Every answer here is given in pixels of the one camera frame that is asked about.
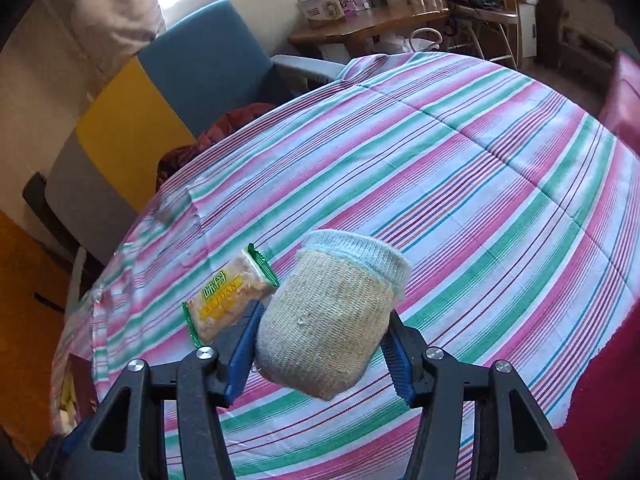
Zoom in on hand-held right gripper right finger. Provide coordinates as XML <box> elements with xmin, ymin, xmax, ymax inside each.
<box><xmin>380</xmin><ymin>310</ymin><xmax>576</xmax><ymax>480</ymax></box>

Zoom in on dark red cloth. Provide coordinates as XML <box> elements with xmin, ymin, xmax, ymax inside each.
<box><xmin>155</xmin><ymin>102</ymin><xmax>276</xmax><ymax>193</ymax></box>

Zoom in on pale patterned curtain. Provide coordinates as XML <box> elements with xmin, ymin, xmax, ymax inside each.
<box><xmin>10</xmin><ymin>0</ymin><xmax>166</xmax><ymax>91</ymax></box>

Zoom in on grey yellow blue chair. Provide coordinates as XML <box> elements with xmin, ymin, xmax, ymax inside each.
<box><xmin>47</xmin><ymin>0</ymin><xmax>351</xmax><ymax>261</ymax></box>

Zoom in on wooden desk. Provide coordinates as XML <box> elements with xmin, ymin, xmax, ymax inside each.
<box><xmin>287</xmin><ymin>2</ymin><xmax>451</xmax><ymax>56</ymax></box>

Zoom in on wooden folding chair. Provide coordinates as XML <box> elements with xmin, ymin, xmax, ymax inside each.
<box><xmin>447</xmin><ymin>0</ymin><xmax>521</xmax><ymax>68</ymax></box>

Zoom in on white cable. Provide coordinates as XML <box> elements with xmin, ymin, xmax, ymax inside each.
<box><xmin>407</xmin><ymin>27</ymin><xmax>443</xmax><ymax>53</ymax></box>

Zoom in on maroon gift box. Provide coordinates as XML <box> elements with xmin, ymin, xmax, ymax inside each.
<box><xmin>50</xmin><ymin>352</ymin><xmax>98</xmax><ymax>433</ymax></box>

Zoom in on striped tablecloth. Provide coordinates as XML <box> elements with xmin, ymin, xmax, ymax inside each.
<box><xmin>50</xmin><ymin>52</ymin><xmax>640</xmax><ymax>480</ymax></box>

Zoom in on beige knitted scrubber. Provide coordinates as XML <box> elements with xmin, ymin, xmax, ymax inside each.
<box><xmin>255</xmin><ymin>229</ymin><xmax>413</xmax><ymax>402</ymax></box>

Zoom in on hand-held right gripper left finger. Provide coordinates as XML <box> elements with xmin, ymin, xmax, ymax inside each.
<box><xmin>62</xmin><ymin>300</ymin><xmax>266</xmax><ymax>480</ymax></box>

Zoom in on cracker packet with yellow label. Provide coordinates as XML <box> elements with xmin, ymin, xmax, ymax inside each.
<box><xmin>181</xmin><ymin>242</ymin><xmax>280</xmax><ymax>350</ymax></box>

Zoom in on white narrow cabinet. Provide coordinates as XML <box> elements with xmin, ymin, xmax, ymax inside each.
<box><xmin>517</xmin><ymin>0</ymin><xmax>538</xmax><ymax>58</ymax></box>

